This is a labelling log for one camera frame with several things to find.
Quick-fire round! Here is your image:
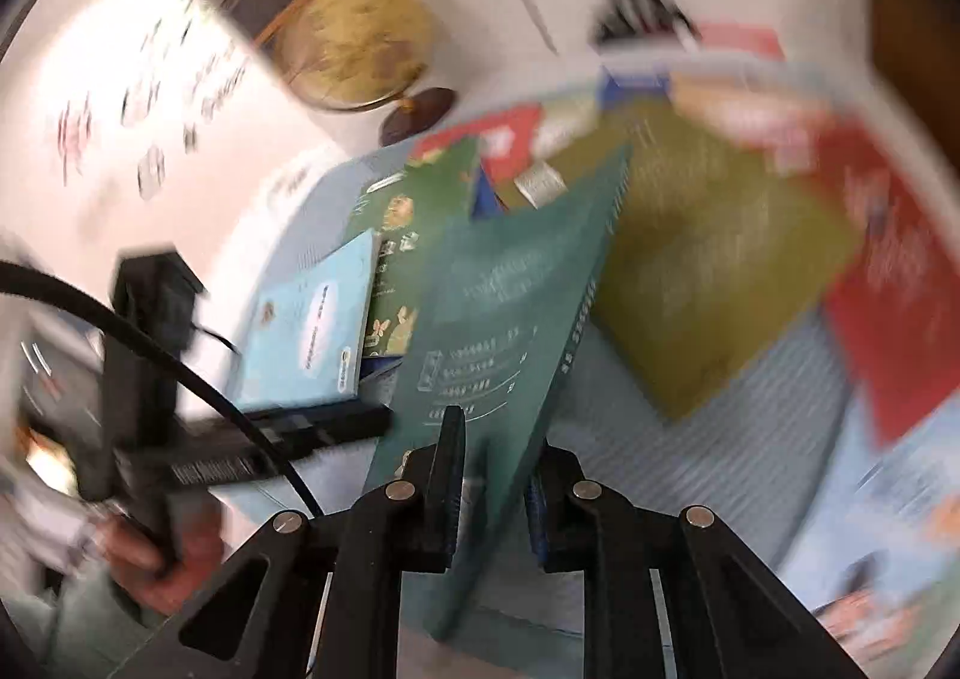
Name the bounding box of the olive green book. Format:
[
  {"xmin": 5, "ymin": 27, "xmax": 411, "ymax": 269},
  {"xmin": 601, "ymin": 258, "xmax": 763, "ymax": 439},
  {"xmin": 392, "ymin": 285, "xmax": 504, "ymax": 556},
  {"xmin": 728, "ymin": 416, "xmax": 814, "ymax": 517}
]
[{"xmin": 495, "ymin": 101, "xmax": 863, "ymax": 425}]

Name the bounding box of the dark teal chalkboard book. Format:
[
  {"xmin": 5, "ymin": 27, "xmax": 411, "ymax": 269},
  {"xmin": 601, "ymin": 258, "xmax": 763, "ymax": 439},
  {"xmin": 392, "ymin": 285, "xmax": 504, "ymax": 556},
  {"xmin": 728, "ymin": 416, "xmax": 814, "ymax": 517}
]
[{"xmin": 360, "ymin": 142, "xmax": 635, "ymax": 642}]

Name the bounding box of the red white book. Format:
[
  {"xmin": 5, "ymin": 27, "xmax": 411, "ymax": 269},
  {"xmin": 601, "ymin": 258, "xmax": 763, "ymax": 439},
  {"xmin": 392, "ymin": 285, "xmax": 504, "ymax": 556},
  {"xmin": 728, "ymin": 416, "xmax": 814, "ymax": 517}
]
[{"xmin": 412, "ymin": 104, "xmax": 545, "ymax": 189}]

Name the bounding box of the brown wooden cabinet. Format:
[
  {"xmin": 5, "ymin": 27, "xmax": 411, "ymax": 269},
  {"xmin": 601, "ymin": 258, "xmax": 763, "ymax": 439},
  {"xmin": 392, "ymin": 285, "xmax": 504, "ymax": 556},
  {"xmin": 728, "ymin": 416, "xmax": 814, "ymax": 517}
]
[{"xmin": 862, "ymin": 0, "xmax": 960, "ymax": 147}]

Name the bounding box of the colourful illustrated picture book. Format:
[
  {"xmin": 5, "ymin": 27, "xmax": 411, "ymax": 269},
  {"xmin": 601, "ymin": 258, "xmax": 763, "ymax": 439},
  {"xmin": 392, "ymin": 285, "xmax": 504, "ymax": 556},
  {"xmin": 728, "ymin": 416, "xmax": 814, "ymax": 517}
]
[{"xmin": 780, "ymin": 386, "xmax": 960, "ymax": 674}]

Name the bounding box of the light blue book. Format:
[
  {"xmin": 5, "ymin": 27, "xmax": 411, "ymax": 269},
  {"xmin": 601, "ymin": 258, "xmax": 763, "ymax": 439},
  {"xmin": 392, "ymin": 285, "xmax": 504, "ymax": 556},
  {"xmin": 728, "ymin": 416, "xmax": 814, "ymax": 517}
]
[{"xmin": 229, "ymin": 229, "xmax": 383, "ymax": 414}]

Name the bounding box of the red cartoon figure book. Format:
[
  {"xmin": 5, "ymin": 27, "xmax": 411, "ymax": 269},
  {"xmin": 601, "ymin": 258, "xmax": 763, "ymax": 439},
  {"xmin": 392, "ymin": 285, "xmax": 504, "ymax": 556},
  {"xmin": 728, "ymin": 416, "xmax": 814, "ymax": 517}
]
[{"xmin": 821, "ymin": 116, "xmax": 960, "ymax": 447}]

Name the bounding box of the blue eagle cover book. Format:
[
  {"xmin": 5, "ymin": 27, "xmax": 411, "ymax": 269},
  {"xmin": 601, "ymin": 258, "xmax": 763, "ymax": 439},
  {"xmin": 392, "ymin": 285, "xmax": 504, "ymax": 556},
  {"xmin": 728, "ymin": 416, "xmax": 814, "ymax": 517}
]
[{"xmin": 469, "ymin": 163, "xmax": 512, "ymax": 219}]

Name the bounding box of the person's left hand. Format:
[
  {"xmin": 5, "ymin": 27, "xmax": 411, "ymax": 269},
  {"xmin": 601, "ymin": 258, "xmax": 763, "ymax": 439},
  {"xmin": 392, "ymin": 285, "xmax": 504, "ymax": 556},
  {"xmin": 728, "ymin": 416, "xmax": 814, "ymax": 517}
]
[{"xmin": 97, "ymin": 497, "xmax": 227, "ymax": 618}]

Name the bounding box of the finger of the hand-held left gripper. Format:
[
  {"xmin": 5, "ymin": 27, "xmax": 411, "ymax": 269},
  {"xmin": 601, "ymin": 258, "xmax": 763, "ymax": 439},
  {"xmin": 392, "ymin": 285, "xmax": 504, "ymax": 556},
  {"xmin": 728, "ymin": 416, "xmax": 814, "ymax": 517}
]
[{"xmin": 240, "ymin": 403, "xmax": 394, "ymax": 456}]

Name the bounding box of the tan car cover book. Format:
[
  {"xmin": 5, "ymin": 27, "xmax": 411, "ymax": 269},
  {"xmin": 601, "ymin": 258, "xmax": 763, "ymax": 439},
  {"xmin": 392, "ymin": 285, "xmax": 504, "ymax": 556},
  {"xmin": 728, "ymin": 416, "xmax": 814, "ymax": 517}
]
[{"xmin": 671, "ymin": 67, "xmax": 848, "ymax": 156}]

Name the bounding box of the blue quilted table mat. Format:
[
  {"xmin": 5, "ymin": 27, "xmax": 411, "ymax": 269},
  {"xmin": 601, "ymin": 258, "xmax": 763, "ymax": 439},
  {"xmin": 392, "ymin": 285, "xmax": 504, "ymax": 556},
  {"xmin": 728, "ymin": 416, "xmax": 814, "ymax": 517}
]
[{"xmin": 225, "ymin": 142, "xmax": 863, "ymax": 650}]

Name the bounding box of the yellow antique globe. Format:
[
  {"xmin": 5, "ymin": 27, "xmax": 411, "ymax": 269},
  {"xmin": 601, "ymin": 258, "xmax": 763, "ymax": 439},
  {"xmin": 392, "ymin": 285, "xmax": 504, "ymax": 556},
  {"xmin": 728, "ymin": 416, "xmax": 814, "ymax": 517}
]
[{"xmin": 276, "ymin": 0, "xmax": 436, "ymax": 113}]

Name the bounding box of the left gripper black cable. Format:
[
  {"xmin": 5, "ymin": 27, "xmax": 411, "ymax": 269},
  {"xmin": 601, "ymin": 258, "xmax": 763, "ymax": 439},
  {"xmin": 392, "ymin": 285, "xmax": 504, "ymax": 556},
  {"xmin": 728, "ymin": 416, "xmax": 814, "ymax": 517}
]
[{"xmin": 0, "ymin": 261, "xmax": 325, "ymax": 519}]

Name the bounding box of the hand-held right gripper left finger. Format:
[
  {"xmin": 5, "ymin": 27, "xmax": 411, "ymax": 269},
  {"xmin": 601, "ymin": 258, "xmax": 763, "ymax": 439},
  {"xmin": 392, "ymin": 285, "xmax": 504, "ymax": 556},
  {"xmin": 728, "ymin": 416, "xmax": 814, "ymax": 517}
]
[{"xmin": 105, "ymin": 405, "xmax": 470, "ymax": 679}]

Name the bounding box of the green insect cover book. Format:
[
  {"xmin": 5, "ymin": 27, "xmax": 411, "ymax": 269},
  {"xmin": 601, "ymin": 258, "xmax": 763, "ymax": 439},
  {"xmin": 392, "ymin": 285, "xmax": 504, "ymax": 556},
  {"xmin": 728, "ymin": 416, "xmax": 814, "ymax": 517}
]
[{"xmin": 341, "ymin": 139, "xmax": 481, "ymax": 380}]

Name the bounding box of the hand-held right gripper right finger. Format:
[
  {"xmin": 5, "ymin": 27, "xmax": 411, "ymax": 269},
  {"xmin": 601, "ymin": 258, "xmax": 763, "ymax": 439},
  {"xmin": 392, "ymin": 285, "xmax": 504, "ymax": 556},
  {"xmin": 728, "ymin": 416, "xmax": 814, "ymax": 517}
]
[{"xmin": 525, "ymin": 445, "xmax": 871, "ymax": 679}]

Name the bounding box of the person's left forearm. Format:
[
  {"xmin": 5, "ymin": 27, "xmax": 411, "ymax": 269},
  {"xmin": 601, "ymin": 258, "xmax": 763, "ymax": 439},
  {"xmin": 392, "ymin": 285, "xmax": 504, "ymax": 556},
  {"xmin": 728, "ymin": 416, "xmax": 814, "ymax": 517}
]
[{"xmin": 0, "ymin": 499, "xmax": 226, "ymax": 679}]

